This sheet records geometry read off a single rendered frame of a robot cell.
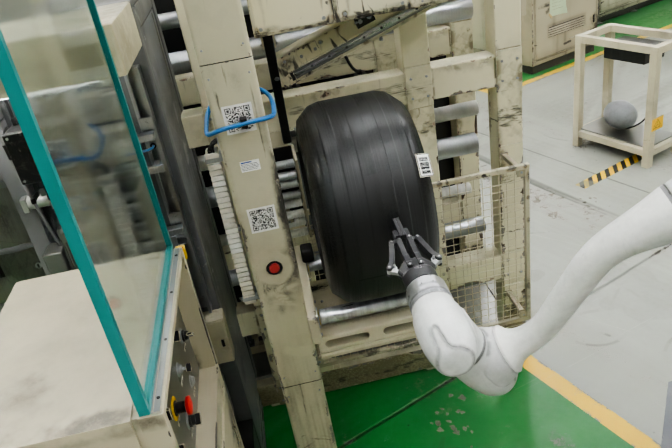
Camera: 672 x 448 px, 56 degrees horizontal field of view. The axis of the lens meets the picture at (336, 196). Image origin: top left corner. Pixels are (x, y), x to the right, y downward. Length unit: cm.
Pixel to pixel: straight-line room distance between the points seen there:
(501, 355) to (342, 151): 60
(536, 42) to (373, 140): 483
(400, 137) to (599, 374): 168
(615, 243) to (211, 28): 98
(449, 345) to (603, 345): 192
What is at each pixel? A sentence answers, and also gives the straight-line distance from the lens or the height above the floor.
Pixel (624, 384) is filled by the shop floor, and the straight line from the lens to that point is 292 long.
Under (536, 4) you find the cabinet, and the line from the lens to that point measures 624.
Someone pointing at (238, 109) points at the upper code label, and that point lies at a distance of 159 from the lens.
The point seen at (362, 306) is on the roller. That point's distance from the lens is 182.
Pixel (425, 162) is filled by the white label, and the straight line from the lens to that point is 157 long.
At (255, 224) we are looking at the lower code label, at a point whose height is 121.
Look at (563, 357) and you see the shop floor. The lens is 300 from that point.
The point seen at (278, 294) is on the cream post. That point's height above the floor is 97.
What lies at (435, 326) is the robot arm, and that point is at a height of 123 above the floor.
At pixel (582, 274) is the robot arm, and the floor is 132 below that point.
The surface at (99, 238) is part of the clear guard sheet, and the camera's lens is 107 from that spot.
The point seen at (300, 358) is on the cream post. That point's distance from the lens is 199.
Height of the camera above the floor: 202
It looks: 27 degrees down
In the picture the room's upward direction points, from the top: 10 degrees counter-clockwise
